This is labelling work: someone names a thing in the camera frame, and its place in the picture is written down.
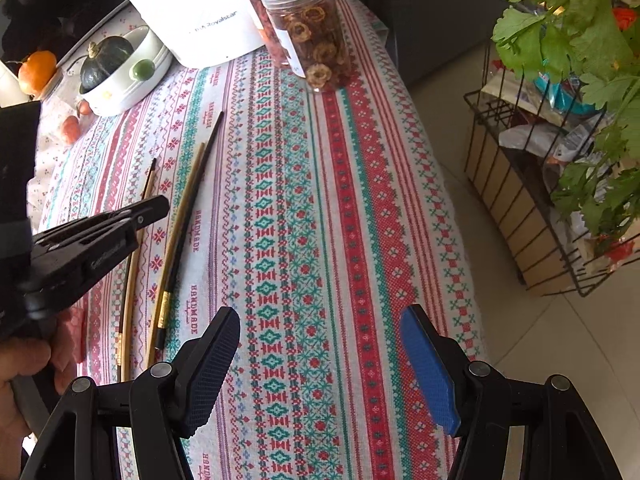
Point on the large orange with stem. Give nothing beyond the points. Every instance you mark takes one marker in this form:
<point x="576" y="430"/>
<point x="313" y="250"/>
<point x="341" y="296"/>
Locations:
<point x="37" y="72"/>

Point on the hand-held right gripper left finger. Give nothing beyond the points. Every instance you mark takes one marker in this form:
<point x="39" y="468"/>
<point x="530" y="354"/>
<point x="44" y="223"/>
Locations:
<point x="210" y="375"/>

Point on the white plastic bag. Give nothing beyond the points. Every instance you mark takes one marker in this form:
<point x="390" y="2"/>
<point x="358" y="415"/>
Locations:
<point x="540" y="137"/>

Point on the dark green pumpkin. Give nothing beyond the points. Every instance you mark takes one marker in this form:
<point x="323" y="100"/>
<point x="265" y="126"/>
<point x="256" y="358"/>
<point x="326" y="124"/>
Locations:
<point x="105" y="65"/>

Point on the white electric pot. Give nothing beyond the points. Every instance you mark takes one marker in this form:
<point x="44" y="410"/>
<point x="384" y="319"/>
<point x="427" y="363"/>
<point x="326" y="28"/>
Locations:
<point x="200" y="20"/>

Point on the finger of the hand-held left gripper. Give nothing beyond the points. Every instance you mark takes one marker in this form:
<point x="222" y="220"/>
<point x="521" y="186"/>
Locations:
<point x="95" y="262"/>
<point x="115" y="220"/>

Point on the striped patterned tablecloth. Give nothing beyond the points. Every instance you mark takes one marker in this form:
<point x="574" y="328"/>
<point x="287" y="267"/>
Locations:
<point x="310" y="260"/>

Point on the red plastic bag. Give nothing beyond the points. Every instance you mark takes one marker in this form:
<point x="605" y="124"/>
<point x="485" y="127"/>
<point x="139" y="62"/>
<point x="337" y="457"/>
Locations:
<point x="624" y="19"/>

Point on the dark chopstick with gold band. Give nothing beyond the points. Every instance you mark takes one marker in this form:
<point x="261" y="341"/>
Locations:
<point x="163" y="310"/>
<point x="121" y="360"/>

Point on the green leafy celery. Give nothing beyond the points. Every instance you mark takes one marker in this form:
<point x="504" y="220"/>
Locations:
<point x="565" y="20"/>

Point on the black microwave oven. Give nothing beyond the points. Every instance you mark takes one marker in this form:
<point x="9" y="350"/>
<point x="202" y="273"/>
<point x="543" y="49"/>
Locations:
<point x="50" y="0"/>

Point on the small floral print cloth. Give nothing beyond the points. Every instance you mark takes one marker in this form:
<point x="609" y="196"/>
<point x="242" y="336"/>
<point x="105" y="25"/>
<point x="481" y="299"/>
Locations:
<point x="50" y="165"/>

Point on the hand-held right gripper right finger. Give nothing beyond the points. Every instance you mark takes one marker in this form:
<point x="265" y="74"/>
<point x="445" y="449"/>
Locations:
<point x="430" y="375"/>

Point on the bamboo chopstick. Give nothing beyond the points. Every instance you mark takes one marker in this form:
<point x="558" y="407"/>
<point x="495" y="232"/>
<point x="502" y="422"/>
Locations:
<point x="129" y="285"/>
<point x="151" y="345"/>

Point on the cardboard rack liner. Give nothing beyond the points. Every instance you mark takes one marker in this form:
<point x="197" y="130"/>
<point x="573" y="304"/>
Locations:
<point x="530" y="230"/>

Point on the dried fruit slices jar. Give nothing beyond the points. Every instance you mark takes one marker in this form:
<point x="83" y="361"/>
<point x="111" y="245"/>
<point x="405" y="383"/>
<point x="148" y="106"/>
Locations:
<point x="320" y="45"/>

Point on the person's left hand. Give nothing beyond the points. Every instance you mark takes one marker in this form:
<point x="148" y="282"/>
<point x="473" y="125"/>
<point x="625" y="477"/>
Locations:
<point x="20" y="400"/>

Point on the blue packet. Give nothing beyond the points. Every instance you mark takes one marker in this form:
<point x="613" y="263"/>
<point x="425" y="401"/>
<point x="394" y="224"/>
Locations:
<point x="565" y="95"/>

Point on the grey refrigerator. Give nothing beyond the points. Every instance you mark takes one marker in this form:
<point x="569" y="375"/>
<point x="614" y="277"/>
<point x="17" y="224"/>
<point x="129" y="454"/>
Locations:
<point x="425" y="10"/>

